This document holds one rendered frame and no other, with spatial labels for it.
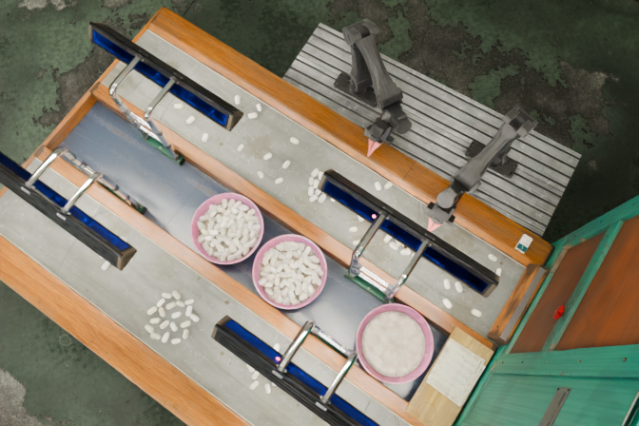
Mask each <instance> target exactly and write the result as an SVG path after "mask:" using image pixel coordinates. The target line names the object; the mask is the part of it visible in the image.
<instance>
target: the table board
mask: <svg viewBox="0 0 639 426"><path fill-rule="evenodd" d="M162 8H163V7H161V8H160V9H159V10H158V11H157V12H156V13H155V14H154V16H153V17H152V18H151V19H150V20H149V21H148V22H147V24H146V25H145V26H144V27H143V28H142V29H141V31H140V32H139V33H138V34H137V35H136V36H135V37H134V39H133V40H132V42H133V43H136V42H137V41H138V40H139V39H140V38H141V36H142V35H143V34H144V33H145V32H146V31H147V30H148V28H149V25H150V22H151V21H152V19H153V18H154V17H155V16H156V15H157V14H158V13H159V11H160V10H161V9H162ZM119 62H120V61H119V60H118V59H115V60H114V62H113V63H112V64H111V65H110V66H109V67H108V68H107V70H106V71H105V72H104V73H103V74H102V75H101V77H100V78H99V79H98V80H97V81H96V82H95V83H94V85H95V84H96V83H97V82H100V83H102V82H103V80H104V79H105V78H106V77H107V76H108V74H109V73H110V72H111V71H112V70H113V69H114V68H115V66H116V65H117V64H118V63H119ZM94 85H93V86H92V87H91V88H90V89H89V90H88V91H87V93H86V94H85V95H84V96H83V97H82V98H81V100H80V101H79V102H78V103H77V104H76V105H75V106H74V108H73V109H72V110H71V111H70V112H69V113H68V115H67V116H66V117H65V118H64V119H63V120H62V122H61V123H60V124H59V125H58V126H57V127H56V128H55V129H54V130H53V131H52V132H51V133H50V134H49V136H48V137H47V138H46V140H45V141H44V142H43V143H42V145H44V146H46V147H47V148H49V149H50V150H51V151H53V150H54V149H56V148H57V147H58V146H59V144H61V143H62V142H63V141H64V140H65V139H66V137H67V136H68V135H69V133H70V132H71V131H72V130H73V129H74V128H75V127H76V126H77V124H78V123H79V122H80V121H81V120H82V119H83V118H84V116H85V115H86V114H87V113H88V112H89V110H90V109H91V108H92V107H93V106H94V105H95V104H96V102H97V100H96V99H95V97H94V96H93V95H92V94H91V93H90V92H89V91H90V90H91V89H92V88H93V87H94ZM42 145H40V146H39V147H38V148H37V149H36V150H35V152H36V151H37V150H38V149H39V148H40V147H41V146H42ZM35 152H34V153H33V154H32V155H31V156H30V157H29V159H28V160H27V161H26V162H25V163H24V164H23V165H22V167H23V168H25V169H26V168H27V167H28V166H29V165H30V164H31V162H32V161H33V160H34V159H35V158H36V157H35V156H33V155H34V154H35ZM7 190H8V188H7V187H5V186H4V187H3V188H2V190H1V191H0V198H1V197H2V196H3V195H4V194H5V193H6V191H7Z"/></svg>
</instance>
